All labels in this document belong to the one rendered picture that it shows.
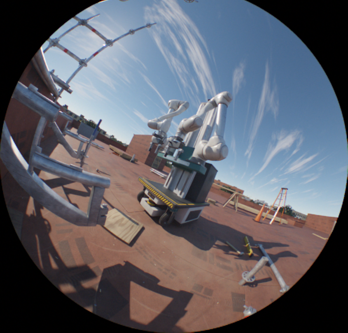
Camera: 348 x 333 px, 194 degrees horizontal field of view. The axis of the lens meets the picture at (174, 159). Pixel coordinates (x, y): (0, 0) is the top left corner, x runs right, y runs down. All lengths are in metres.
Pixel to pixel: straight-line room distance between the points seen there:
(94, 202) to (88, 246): 0.31
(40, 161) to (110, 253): 0.55
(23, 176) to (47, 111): 0.23
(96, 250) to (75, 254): 0.14
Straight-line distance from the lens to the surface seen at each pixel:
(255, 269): 0.90
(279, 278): 1.33
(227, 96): 1.13
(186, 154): 1.27
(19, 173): 0.48
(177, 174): 1.36
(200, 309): 0.71
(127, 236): 0.79
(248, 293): 0.99
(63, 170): 0.41
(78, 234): 0.74
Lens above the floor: 0.58
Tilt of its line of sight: 6 degrees up
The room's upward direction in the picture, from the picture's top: 25 degrees clockwise
